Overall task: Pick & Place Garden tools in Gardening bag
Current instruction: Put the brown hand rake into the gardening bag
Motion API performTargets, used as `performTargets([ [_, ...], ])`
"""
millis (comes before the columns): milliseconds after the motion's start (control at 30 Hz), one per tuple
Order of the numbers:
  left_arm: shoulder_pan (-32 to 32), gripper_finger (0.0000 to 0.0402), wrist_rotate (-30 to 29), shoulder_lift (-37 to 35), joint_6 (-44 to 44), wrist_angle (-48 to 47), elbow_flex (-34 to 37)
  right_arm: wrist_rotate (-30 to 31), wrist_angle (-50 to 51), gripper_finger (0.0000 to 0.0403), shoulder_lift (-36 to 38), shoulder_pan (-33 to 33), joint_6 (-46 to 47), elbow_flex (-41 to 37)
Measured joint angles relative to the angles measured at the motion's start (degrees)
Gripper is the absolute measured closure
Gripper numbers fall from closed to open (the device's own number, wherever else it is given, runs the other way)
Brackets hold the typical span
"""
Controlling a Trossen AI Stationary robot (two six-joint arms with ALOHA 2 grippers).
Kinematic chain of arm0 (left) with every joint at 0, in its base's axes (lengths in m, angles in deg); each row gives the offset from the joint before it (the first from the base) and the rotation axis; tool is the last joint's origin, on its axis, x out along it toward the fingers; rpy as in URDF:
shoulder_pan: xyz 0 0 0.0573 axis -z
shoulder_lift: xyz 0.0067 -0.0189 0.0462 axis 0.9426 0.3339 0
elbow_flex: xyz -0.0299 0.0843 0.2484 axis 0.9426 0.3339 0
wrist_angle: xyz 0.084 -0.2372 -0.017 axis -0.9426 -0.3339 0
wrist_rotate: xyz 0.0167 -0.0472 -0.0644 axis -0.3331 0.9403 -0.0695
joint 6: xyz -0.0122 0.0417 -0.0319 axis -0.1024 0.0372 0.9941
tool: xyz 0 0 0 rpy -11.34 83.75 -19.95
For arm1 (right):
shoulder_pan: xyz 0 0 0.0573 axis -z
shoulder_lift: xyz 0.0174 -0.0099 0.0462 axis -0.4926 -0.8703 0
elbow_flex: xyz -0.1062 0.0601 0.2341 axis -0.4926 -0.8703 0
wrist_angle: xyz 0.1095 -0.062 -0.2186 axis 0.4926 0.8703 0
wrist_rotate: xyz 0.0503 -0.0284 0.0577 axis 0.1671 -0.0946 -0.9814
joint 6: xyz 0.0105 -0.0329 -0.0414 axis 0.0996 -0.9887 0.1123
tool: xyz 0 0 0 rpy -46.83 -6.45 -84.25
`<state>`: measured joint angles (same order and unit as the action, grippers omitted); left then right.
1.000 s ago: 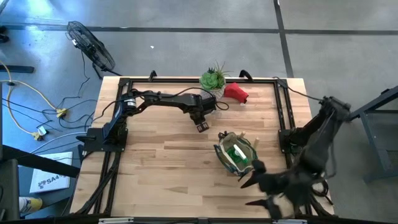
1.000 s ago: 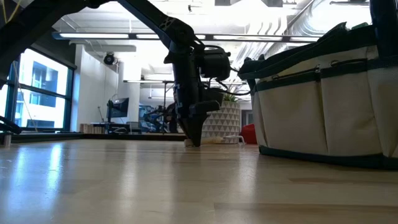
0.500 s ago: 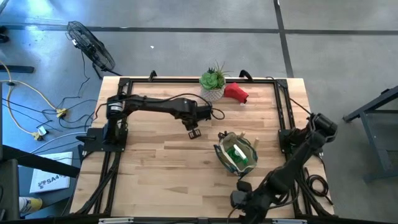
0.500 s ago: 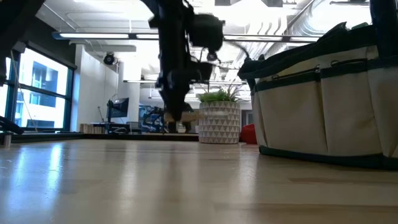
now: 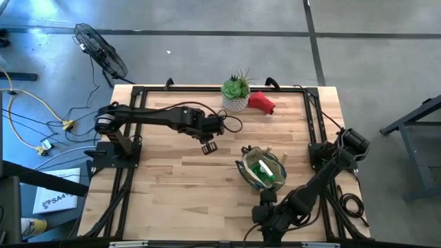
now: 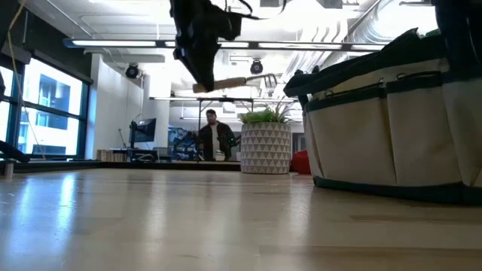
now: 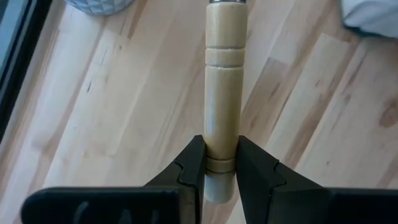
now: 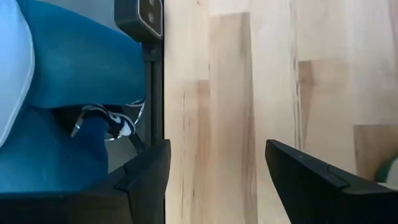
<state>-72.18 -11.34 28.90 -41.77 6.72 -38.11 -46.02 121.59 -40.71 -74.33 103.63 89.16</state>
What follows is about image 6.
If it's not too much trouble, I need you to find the long ceiling light bar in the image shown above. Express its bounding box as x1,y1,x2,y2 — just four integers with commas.
63,37,387,53

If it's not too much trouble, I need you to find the cream canvas bag green trim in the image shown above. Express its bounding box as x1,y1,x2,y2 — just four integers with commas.
282,27,482,207

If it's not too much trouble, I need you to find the black computer monitor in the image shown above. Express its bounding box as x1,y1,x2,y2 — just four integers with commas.
129,117,157,150

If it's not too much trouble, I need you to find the silver ceiling duct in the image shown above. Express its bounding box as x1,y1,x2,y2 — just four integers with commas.
285,0,434,76

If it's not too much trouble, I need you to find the large framed window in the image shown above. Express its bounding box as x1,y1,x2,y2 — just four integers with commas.
0,56,93,160

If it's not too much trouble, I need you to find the succulent in white patterned pot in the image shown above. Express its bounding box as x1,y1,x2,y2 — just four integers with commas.
238,98,298,175

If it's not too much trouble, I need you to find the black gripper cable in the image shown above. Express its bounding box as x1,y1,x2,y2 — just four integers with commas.
210,0,287,20

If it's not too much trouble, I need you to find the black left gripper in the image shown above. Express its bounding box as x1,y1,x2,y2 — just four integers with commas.
168,0,245,94

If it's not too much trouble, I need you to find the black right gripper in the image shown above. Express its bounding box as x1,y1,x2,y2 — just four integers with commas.
432,0,482,75

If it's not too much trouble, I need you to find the wooden slat crate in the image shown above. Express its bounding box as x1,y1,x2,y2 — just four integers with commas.
96,148,131,163

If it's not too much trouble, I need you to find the grey frame post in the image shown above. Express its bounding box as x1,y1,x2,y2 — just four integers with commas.
2,157,18,178

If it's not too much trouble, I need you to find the person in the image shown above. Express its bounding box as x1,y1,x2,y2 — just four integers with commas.
197,108,237,163

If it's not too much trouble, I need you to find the red gardening glove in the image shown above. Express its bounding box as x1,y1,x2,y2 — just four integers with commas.
289,149,313,175

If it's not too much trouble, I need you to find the wooden-handled hand rake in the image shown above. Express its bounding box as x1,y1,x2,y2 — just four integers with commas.
192,72,279,95

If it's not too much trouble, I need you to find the yellow hanging cable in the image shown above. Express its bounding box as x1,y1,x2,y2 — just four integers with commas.
5,0,46,159

